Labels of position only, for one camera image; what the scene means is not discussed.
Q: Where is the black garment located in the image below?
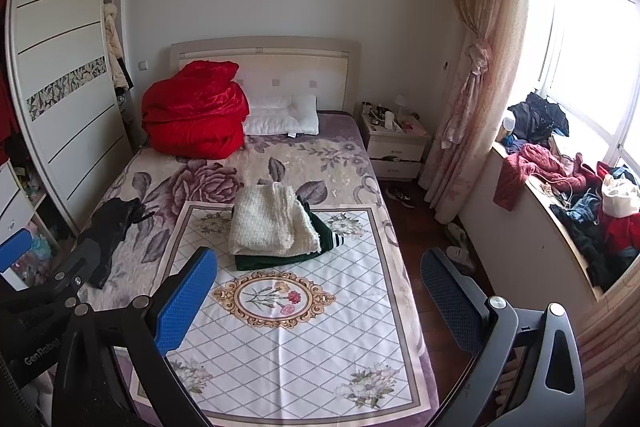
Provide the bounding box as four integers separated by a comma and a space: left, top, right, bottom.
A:
89, 198, 153, 290

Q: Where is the green striped folded garment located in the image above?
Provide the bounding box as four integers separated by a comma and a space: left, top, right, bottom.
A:
234, 196, 347, 272

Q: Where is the white nightstand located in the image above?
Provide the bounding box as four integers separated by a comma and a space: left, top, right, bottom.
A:
359, 101, 432, 180

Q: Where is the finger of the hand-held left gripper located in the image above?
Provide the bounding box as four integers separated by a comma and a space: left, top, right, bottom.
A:
30, 238, 103, 315
0, 229, 32, 276

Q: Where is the white drawer cabinet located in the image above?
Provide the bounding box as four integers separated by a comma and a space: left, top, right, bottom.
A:
0, 159, 61, 293

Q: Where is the black sneaker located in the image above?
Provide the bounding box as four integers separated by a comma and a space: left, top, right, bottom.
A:
386, 187, 416, 208

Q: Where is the white pillow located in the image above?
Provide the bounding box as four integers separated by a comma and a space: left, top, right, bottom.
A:
242, 93, 320, 138

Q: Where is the red quilt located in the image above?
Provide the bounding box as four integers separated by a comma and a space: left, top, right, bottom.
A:
141, 60, 250, 159

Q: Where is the red hanging garment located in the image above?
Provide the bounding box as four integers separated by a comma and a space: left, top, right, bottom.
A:
0, 0, 21, 142

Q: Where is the white wardrobe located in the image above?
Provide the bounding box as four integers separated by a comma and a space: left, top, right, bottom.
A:
0, 0, 132, 238

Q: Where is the white fuzzy jacket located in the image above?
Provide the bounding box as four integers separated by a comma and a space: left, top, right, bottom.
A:
228, 183, 322, 258

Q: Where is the white window bench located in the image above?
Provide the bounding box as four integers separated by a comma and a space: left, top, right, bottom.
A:
457, 147, 606, 323

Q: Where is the beige bed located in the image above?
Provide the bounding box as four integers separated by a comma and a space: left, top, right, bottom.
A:
75, 37, 443, 427

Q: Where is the white bucket hat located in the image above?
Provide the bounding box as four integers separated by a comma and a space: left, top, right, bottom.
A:
600, 174, 640, 218

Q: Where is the pink floral curtain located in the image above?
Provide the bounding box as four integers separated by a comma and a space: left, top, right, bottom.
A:
419, 0, 536, 223
575, 252, 640, 408

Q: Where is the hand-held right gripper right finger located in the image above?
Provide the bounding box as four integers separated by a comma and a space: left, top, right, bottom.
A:
420, 249, 587, 427

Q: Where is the purple floral bedspread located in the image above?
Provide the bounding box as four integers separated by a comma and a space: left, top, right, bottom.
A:
75, 111, 441, 427

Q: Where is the beige hanging garment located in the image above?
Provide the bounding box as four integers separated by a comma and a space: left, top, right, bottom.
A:
102, 4, 133, 90

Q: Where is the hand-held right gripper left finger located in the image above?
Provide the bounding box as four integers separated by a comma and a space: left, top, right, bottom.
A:
52, 247, 219, 427

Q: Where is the pile of clothes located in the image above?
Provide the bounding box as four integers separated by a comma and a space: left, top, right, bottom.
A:
492, 92, 640, 293

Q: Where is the window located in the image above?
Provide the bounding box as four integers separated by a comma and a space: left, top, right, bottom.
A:
530, 0, 640, 172

